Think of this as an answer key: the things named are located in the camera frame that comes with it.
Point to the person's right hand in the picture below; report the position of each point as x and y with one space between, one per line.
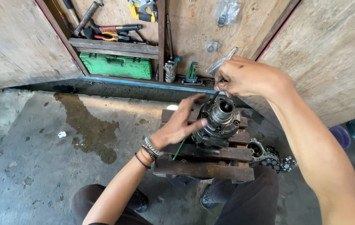
252 78

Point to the person's left hand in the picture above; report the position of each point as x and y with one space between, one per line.
172 128

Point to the person's right fingers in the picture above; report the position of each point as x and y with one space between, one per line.
226 84

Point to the thin black hand tool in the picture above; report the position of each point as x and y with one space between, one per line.
215 97

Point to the grey metal compressor body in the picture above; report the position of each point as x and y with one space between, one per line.
221 122

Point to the green hex key set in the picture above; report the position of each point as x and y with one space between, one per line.
191 72

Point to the small clear plastic bag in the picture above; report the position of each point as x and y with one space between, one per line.
213 46

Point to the ribbed metal cylinder part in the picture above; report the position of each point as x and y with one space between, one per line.
170 72

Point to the metal compressor housing part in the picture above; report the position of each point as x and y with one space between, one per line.
256 150

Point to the long metal extension bar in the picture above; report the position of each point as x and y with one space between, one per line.
170 37

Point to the large clear plastic bag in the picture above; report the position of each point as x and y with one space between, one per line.
227 11

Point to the green rod tool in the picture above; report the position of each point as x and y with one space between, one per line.
179 150

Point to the dark wooden slatted stool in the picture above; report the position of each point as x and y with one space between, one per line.
205 168

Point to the small metal cylinder block part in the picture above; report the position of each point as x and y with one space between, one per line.
288 164

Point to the plywood cabinet door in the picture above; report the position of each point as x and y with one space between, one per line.
327 59
21 40

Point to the yellow and black tool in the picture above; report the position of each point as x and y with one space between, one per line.
141 12

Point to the green plastic tool case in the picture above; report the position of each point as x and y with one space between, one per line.
116 65

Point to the person's right black shoe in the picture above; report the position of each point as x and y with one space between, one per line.
207 198

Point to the person's black shoe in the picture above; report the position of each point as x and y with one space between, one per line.
207 198
141 201

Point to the grey wooden shelf board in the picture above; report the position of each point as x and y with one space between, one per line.
115 47

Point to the person's dark trousers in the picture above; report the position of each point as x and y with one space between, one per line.
246 200

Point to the red and black pliers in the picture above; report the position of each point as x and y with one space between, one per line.
118 28

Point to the purple plastic bucket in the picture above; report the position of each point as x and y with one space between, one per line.
340 136

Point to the person's left black shoe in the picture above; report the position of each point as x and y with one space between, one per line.
141 201

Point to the white paper scrap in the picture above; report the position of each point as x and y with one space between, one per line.
61 134

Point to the wooden divider post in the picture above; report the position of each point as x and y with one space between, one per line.
161 40

